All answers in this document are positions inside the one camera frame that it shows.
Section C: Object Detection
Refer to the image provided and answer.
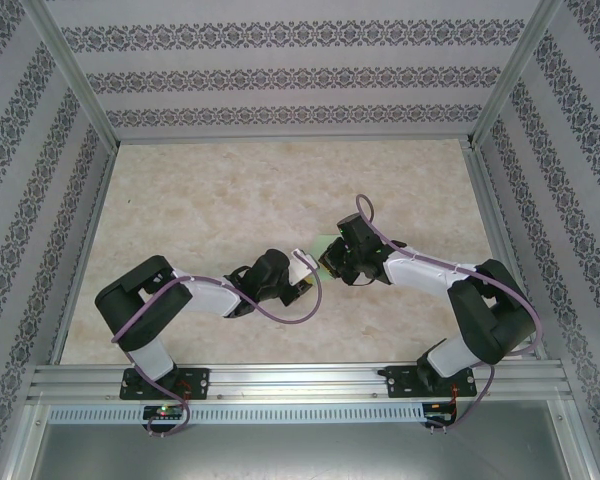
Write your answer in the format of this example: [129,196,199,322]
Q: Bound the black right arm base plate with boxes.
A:
[387,363,479,400]

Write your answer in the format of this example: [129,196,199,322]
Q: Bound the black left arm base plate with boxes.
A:
[119,367,211,401]

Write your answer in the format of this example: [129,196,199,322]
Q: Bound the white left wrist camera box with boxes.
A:
[288,248,319,285]

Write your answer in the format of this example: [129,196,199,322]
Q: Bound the slotted grey cable duct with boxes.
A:
[47,404,427,425]

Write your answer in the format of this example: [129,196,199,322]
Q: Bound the aluminium frame post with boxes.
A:
[18,0,121,149]
[467,0,566,149]

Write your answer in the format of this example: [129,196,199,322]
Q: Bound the grey metal panel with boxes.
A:
[22,422,589,480]

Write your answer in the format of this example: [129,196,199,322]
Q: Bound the aluminium mounting rail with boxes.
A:
[27,362,574,402]

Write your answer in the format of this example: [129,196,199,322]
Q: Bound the light green paper sheet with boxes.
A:
[309,234,338,276]

